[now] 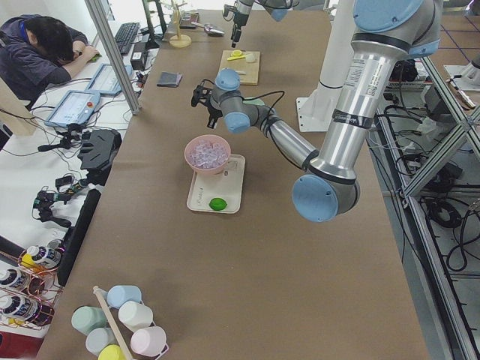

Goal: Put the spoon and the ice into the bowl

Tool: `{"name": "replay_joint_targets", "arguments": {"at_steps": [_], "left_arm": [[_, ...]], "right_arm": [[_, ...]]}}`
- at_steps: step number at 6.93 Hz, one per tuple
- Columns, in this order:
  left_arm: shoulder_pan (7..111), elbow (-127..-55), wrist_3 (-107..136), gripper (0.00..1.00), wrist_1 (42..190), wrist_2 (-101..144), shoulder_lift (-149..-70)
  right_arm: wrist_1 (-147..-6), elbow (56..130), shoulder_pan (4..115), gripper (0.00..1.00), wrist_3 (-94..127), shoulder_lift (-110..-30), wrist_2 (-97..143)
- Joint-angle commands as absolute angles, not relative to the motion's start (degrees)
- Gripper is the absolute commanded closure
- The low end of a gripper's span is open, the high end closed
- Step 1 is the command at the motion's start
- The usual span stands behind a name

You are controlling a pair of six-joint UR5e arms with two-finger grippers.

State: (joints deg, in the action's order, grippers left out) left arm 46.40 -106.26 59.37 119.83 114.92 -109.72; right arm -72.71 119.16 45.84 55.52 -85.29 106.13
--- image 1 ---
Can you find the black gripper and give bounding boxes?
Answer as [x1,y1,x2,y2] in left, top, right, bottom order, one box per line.
[207,105,223,128]
[231,12,248,47]

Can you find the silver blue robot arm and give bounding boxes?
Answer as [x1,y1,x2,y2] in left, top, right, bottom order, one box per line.
[205,1,443,222]
[223,0,298,48]

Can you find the metal ice scoop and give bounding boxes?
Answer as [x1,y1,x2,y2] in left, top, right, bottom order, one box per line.
[193,22,225,37]

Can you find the pink bowl of ice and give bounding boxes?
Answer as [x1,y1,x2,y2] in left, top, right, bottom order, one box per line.
[184,134,231,175]

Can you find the mint green bowl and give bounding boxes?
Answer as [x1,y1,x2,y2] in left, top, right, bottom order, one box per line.
[243,98,265,106]

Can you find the yellow plastic knife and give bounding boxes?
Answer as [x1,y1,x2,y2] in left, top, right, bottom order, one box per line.
[226,55,245,62]

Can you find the wooden cutting board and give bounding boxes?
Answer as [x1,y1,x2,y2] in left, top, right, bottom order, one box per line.
[218,49,261,86]

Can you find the wooden mug tree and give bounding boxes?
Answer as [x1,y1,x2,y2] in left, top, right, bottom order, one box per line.
[169,0,191,49]

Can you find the grey folded cloth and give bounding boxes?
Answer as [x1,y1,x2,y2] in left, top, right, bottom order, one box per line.
[156,71,183,88]

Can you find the cream serving tray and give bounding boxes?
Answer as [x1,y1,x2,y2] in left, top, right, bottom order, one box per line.
[186,154,245,214]

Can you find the green lime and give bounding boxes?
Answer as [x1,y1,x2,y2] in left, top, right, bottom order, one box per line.
[208,197,228,212]

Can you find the black keyboard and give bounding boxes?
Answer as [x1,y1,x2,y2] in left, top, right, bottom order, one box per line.
[114,22,140,56]

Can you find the far teach pendant tablet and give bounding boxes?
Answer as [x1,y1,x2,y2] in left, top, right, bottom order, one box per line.
[85,64,122,97]

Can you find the teach pendant tablet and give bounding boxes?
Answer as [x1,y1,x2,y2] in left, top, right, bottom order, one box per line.
[85,64,122,97]
[44,90,101,128]

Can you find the near teach pendant tablet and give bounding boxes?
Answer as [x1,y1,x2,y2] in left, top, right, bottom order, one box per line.
[44,90,101,128]

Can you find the seated person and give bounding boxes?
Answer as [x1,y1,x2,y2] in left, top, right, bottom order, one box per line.
[1,14,99,109]

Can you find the white cup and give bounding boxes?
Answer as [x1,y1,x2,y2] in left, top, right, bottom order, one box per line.
[118,301,153,332]

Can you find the pink cup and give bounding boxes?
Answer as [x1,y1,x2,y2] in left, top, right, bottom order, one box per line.
[130,326,168,357]

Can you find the mint green cup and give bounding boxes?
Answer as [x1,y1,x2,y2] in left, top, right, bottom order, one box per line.
[71,306,107,335]

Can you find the grey blue cup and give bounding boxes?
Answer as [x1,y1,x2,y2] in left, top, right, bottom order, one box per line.
[85,328,116,356]

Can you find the yellow cup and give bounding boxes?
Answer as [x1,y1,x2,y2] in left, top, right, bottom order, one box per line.
[97,344,126,360]

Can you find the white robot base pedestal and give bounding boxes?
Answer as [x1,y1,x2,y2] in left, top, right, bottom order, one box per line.
[296,0,356,132]

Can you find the aluminium frame post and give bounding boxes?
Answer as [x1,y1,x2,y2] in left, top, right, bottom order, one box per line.
[85,0,140,116]

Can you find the copper wire bottle basket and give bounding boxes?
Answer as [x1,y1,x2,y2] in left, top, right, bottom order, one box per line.
[1,245,62,330]

